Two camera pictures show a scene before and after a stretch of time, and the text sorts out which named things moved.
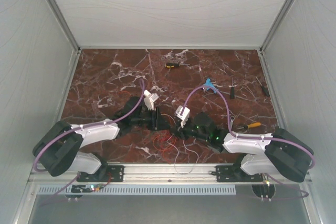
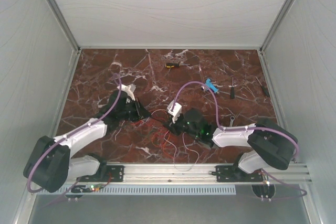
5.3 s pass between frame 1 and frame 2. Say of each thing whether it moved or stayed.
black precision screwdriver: stayed
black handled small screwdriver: stayed
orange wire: moved
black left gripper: moved
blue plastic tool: stayed
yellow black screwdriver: stayed
